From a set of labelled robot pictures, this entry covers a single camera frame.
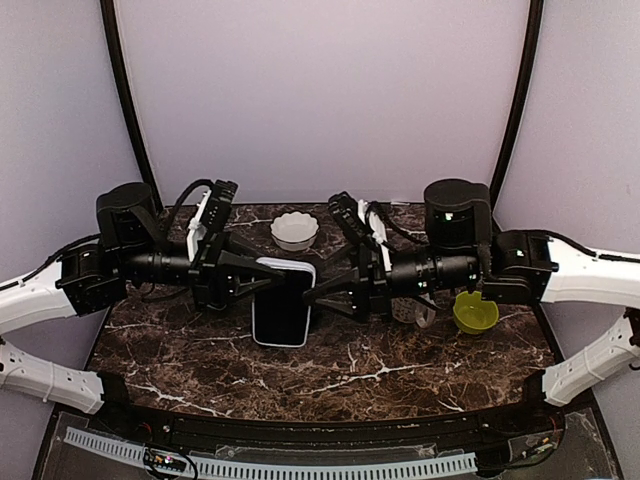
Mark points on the black front rail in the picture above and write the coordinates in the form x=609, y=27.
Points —
x=199, y=431

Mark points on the white patterned mug yellow inside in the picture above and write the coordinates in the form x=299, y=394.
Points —
x=410, y=311

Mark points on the light blue smartphone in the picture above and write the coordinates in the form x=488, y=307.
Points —
x=280, y=318

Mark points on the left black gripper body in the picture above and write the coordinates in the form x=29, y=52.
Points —
x=203, y=272

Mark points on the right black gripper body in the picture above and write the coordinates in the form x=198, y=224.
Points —
x=372, y=280

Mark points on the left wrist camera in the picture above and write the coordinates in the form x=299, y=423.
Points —
x=211, y=215

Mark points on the lime green bowl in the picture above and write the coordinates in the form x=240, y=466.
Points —
x=473, y=315

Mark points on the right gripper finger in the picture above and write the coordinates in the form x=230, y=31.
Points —
x=344, y=283
x=338, y=307

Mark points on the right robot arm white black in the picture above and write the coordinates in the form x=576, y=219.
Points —
x=520, y=267

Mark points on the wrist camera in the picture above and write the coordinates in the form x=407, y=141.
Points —
x=211, y=215
x=360, y=225

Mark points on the left black frame post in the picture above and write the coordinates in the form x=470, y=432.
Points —
x=125, y=96

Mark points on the white slotted cable duct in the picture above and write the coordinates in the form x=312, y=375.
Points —
x=239, y=463

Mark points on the white fluted ceramic bowl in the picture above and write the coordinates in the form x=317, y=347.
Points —
x=295, y=231

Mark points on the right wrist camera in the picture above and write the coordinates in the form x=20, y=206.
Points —
x=360, y=225

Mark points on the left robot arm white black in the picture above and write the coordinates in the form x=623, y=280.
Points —
x=133, y=248

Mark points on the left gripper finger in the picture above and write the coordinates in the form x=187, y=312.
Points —
x=239, y=288
x=243, y=267

